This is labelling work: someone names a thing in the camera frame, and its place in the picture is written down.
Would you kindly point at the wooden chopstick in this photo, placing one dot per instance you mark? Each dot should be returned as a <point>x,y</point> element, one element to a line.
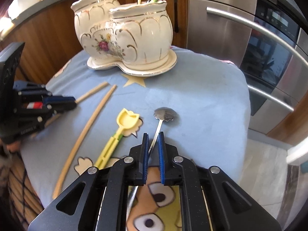
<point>80,139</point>
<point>79,100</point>

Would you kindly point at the person's left hand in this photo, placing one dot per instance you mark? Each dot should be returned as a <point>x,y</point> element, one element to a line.
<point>13,147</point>

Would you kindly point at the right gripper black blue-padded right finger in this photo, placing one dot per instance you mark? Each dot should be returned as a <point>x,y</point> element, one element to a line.
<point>176,170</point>

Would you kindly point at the stainless steel oven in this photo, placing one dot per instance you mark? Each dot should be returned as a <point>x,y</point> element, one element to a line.
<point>264,42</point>

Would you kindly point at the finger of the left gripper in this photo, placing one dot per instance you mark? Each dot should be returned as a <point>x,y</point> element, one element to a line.
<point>33,96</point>
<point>20,124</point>

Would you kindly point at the silver shell spoon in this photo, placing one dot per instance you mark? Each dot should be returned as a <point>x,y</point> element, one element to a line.
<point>162,114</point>

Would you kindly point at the light blue cartoon cloth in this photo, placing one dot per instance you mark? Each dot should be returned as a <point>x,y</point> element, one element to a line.
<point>210,97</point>

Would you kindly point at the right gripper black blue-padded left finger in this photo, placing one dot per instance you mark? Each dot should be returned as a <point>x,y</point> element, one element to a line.
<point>118,183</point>

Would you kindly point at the black cabinet handle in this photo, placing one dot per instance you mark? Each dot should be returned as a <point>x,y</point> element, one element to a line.
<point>176,28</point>

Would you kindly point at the grey speckled countertop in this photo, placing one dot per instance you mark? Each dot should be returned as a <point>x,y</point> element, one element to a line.
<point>26,15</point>

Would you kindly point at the cream floral ceramic utensil holder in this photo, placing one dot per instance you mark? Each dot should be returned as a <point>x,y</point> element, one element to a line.
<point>136,38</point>

